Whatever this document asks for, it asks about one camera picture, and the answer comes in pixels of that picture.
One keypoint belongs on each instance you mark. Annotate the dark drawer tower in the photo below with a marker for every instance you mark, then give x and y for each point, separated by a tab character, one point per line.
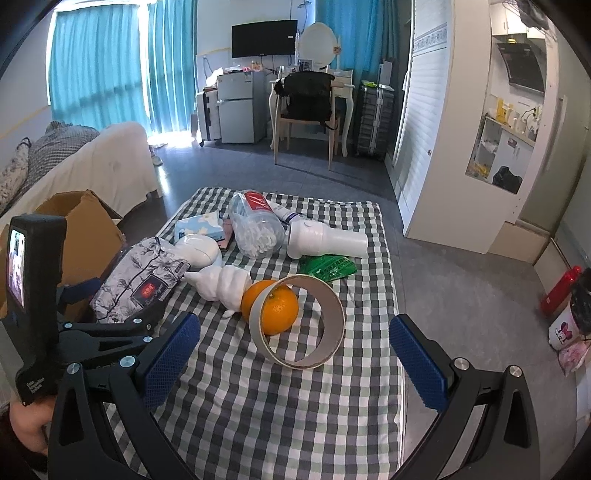
374	119

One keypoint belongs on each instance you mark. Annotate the white purple cream tube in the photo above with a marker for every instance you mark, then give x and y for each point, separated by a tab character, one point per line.
285	215

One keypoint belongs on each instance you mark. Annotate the wooden chair with black bag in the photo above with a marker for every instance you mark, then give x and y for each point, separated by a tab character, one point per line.
305	97

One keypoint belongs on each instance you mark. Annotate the orange fruit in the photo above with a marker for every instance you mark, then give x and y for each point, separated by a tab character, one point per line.
280	311

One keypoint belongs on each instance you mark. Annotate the clear cotton swab jar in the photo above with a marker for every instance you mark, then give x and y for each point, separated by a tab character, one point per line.
258	231

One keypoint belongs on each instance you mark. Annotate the silver mini fridge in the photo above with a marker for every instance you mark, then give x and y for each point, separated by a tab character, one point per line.
242	106

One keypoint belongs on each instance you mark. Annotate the black range hood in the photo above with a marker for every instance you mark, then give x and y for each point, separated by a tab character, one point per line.
522	66

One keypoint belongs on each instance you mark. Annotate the white cartoon bag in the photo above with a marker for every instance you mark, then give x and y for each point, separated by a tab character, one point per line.
564	330

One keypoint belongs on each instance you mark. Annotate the white conch shell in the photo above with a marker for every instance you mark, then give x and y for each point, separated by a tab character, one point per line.
225	285

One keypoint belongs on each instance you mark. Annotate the white lint shaver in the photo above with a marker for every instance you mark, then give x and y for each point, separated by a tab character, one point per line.
313	238

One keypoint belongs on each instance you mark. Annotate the black television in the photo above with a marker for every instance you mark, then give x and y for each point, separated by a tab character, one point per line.
267	38

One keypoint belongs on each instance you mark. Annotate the tape roll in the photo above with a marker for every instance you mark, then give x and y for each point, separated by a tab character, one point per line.
317	333

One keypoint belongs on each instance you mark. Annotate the green snack packet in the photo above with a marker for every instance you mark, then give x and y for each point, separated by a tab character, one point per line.
327	268

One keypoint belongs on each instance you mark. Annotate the white computer mouse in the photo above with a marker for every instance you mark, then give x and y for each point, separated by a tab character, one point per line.
199	251

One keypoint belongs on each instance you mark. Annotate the red patterned card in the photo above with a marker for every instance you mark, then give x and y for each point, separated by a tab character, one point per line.
228	234

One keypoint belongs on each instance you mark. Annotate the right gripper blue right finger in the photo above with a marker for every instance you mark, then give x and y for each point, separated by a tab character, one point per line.
506	442

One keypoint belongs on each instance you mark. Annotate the grey checked blanket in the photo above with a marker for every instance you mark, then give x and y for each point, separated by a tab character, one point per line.
60	141

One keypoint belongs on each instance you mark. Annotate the floral pillow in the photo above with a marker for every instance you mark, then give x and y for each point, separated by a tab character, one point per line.
14	174

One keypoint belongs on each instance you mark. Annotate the cardboard box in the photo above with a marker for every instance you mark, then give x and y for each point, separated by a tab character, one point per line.
92	239

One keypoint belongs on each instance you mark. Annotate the blue curtains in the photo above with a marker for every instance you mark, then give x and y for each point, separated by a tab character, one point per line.
115	61

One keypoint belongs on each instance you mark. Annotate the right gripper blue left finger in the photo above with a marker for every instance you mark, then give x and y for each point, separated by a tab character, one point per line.
129	368

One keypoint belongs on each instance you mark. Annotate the person left hand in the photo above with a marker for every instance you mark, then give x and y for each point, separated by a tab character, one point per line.
28	423

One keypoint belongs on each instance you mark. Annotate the white louvered wardrobe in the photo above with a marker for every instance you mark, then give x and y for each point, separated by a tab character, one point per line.
446	95

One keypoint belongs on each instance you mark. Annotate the white vanity desk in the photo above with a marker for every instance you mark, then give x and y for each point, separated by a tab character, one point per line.
342	87

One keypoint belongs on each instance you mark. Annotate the red fire extinguisher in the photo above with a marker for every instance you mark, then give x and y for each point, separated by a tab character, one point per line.
557	295

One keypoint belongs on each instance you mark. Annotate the blue tissue pack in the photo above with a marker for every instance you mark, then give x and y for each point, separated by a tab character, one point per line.
208	224

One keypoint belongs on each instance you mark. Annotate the round vanity mirror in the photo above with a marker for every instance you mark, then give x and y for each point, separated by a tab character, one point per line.
318	44

